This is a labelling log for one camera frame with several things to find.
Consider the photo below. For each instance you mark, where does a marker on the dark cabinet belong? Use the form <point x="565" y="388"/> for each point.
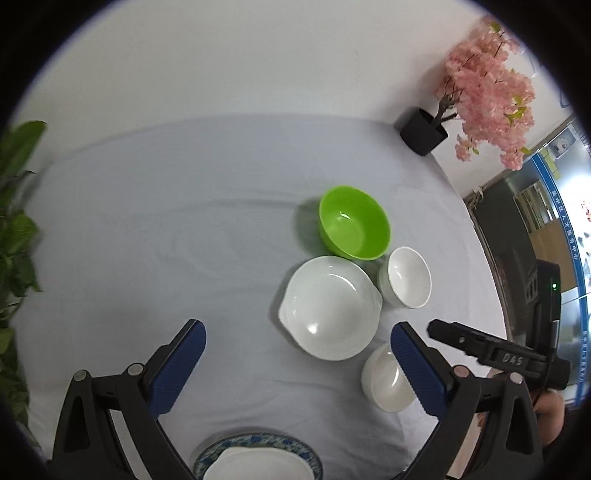
<point x="503" y="230"/>

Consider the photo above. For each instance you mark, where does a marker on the small white bowl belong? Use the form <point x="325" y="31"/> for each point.
<point x="383" y="383"/>

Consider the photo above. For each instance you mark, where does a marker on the pink artificial blossom tree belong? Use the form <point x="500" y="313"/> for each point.
<point x="489" y="92"/>

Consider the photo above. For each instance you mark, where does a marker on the white bowl with thin rim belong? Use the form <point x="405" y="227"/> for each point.
<point x="408" y="277"/>

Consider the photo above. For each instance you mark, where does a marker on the green leafy plant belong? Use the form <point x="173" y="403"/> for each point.
<point x="18" y="235"/>

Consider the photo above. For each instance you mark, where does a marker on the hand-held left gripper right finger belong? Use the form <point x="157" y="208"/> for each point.
<point x="418" y="369"/>

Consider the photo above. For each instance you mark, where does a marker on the green plastic bowl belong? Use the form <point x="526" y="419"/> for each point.
<point x="355" y="221"/>

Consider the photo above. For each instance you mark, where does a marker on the blue-framed glass partition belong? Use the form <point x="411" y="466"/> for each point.
<point x="561" y="221"/>

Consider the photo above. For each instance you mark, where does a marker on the white dish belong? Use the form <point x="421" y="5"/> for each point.
<point x="258" y="466"/>

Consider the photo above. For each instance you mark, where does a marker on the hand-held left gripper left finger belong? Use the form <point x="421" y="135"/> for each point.
<point x="178" y="364"/>

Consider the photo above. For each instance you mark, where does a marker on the person's right forearm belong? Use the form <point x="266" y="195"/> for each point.
<point x="551" y="415"/>

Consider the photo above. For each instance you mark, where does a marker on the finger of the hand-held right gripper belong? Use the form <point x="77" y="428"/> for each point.
<point x="485" y="346"/>

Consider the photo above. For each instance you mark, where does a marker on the blue patterned plate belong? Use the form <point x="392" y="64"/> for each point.
<point x="298" y="450"/>

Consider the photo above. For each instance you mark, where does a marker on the black plant pot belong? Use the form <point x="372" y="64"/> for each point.
<point x="422" y="131"/>

